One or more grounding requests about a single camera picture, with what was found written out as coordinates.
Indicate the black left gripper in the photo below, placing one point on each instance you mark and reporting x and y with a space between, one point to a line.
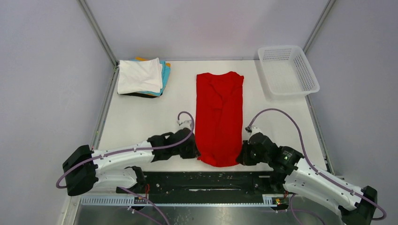
194 152

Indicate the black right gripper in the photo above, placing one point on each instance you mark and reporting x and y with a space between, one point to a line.
243 157

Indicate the red t-shirt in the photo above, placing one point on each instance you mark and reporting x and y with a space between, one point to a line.
219 118

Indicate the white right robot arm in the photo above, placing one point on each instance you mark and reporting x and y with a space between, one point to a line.
292 172

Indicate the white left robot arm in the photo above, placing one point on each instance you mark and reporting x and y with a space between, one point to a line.
87 169

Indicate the folded black t-shirt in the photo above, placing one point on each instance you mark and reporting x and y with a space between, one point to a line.
141 95

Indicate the white plastic basket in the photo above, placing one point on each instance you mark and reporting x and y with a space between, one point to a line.
287 72

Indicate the folded blue t-shirt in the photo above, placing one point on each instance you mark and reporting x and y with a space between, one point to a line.
165 73

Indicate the folded white t-shirt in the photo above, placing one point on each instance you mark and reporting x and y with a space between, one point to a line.
138 76

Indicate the folded yellow t-shirt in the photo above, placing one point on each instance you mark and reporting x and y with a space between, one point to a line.
142 59

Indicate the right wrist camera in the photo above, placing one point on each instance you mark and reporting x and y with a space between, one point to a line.
252 130

